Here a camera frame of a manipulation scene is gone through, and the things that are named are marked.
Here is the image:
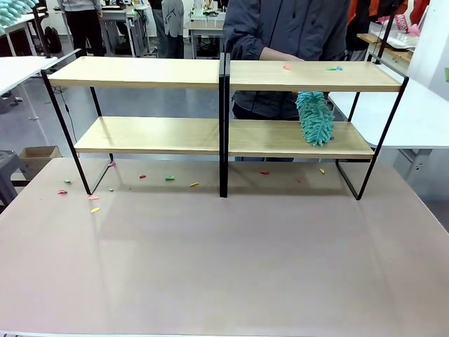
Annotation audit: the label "person's right hand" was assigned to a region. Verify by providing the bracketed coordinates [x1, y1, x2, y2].
[260, 46, 306, 62]

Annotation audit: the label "teal fluffy duster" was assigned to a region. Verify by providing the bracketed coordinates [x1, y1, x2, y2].
[0, 0, 38, 26]
[295, 89, 337, 147]

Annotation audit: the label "person in grey jacket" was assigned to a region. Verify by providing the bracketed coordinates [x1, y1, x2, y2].
[222, 0, 351, 162]

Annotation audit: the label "wooden workbench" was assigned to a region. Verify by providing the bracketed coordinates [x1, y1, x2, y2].
[356, 32, 417, 66]

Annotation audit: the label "orange jacket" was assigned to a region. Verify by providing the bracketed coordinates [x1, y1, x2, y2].
[347, 0, 390, 36]

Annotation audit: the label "black clamp pole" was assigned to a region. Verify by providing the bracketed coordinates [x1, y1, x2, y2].
[371, 0, 399, 67]
[31, 0, 59, 60]

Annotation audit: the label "bystander in grey shirt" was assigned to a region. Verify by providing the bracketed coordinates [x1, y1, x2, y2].
[154, 0, 186, 60]

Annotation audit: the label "white box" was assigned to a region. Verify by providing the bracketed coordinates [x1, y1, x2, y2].
[384, 32, 418, 51]

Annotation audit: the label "pink printed bag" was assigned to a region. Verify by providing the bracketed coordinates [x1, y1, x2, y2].
[394, 13, 422, 37]

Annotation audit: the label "red garment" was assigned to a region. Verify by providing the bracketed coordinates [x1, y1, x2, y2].
[410, 0, 431, 27]

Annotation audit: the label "white table grey legs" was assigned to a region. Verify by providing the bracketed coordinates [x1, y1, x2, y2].
[324, 87, 449, 211]

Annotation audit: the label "white panel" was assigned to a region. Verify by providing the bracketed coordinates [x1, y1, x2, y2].
[406, 0, 449, 91]

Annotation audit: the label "grey metal desk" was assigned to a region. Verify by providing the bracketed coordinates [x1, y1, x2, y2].
[100, 5, 152, 58]

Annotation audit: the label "bystander in black trousers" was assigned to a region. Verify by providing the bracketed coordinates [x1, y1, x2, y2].
[58, 0, 106, 57]

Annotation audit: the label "black backpack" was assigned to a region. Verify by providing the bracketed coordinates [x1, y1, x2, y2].
[43, 26, 62, 54]

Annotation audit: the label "cardboard box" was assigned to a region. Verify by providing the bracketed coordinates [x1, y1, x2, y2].
[18, 145, 63, 178]

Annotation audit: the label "white side table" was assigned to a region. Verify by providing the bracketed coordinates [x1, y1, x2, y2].
[0, 55, 59, 122]

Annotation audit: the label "grey stool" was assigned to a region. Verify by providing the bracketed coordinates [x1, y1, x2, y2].
[0, 150, 22, 206]

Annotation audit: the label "wooden shelf unit black frame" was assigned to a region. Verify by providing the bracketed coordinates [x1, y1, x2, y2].
[224, 51, 410, 201]
[40, 51, 226, 198]

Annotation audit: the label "black cable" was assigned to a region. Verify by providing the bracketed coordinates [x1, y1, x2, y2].
[62, 91, 76, 143]

